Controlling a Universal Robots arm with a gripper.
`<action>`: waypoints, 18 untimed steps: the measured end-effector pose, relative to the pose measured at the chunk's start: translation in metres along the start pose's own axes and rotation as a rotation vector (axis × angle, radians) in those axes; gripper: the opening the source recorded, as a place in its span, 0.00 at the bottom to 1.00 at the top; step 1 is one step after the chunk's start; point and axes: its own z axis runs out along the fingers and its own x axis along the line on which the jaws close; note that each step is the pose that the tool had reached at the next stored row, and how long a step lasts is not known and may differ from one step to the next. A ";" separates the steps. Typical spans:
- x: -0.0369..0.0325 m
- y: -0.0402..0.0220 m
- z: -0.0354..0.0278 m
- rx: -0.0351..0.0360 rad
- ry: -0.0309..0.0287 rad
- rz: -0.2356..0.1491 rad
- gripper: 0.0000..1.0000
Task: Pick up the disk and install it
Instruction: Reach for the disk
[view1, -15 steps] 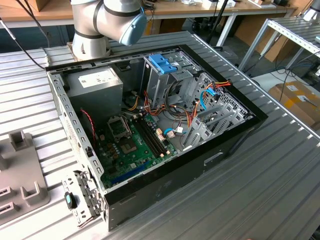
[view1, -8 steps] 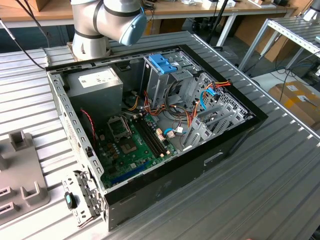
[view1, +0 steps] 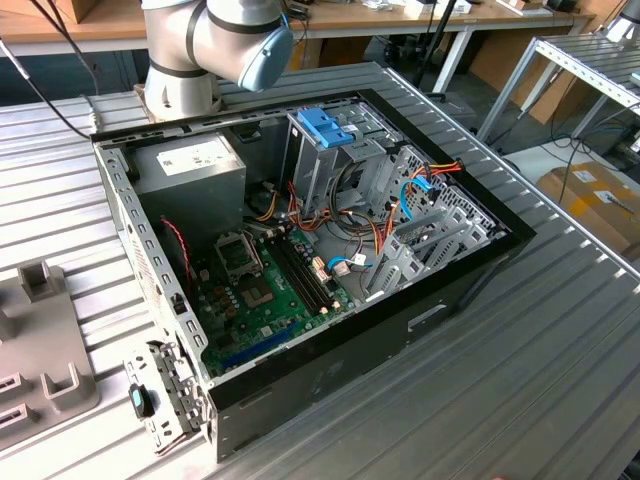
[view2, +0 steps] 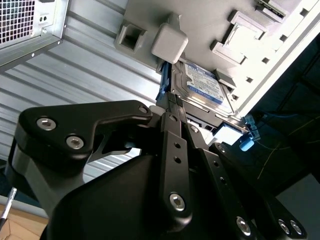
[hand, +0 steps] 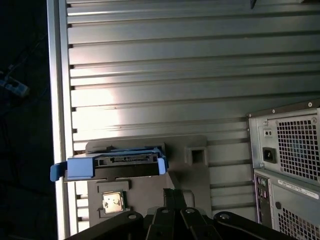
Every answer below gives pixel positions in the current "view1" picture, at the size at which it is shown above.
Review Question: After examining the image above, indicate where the blue data wire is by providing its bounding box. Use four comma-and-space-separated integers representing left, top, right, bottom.
327, 169, 444, 271

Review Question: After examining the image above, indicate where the orange red disk power wire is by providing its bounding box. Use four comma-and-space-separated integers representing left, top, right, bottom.
379, 158, 466, 236

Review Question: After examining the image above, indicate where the metal disk bay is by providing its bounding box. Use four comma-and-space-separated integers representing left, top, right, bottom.
362, 144, 506, 304

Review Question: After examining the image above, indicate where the black RAM slot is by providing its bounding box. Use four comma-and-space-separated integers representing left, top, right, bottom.
264, 238, 319, 318
271, 237, 325, 315
283, 233, 336, 308
277, 235, 330, 311

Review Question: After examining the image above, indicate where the metal drive cage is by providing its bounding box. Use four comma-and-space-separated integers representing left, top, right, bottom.
279, 97, 401, 216

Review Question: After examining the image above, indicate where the metal socket cover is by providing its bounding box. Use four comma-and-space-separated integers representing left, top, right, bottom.
213, 230, 265, 277

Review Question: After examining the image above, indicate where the green motherboard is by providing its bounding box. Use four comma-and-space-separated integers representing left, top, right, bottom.
192, 224, 359, 379

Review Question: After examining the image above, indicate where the blue plastic bay latch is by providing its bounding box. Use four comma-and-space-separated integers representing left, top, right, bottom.
297, 108, 359, 150

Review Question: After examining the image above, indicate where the blue expansion slot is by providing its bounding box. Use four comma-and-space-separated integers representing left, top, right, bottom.
222, 321, 301, 370

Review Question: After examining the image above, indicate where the black open PC case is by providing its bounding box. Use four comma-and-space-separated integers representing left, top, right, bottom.
89, 88, 539, 464

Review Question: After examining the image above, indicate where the grey power supply box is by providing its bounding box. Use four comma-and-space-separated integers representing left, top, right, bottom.
130, 130, 249, 251

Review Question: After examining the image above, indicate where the flat cardboard sheet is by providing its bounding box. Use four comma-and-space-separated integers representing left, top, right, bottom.
297, 37, 371, 69
469, 29, 591, 126

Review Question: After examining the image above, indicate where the black tripod leg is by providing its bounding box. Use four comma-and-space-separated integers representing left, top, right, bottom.
413, 0, 460, 99

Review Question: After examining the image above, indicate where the metal expansion card latch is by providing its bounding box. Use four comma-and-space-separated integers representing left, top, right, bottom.
123, 339, 215, 456

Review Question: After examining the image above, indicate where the wooden desk with white legs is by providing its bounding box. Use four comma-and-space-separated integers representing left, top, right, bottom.
292, 0, 599, 96

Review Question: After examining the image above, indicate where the black tab with blue stripe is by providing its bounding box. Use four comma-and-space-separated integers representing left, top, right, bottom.
128, 382, 155, 419

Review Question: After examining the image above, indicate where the cardboard box with label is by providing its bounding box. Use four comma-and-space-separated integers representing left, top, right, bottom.
537, 162, 640, 261

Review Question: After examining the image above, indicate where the grey parts rack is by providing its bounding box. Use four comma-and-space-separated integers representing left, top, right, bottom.
0, 257, 104, 451

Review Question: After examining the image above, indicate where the brown box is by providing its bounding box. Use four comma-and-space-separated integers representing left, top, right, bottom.
49, 0, 104, 25

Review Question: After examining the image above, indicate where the white plug with thin wires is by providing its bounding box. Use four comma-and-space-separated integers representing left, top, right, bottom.
329, 253, 375, 277

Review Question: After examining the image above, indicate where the multicolour power wire bundle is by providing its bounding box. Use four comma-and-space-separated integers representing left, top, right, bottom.
287, 179, 396, 261

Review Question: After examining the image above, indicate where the yellow orange wire bundle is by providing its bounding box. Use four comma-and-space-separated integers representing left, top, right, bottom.
249, 187, 280, 222

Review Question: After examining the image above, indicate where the metal frame table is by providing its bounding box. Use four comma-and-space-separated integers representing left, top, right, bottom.
477, 34, 640, 146

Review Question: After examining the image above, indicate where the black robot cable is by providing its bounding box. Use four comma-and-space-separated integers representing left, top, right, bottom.
0, 0, 104, 141

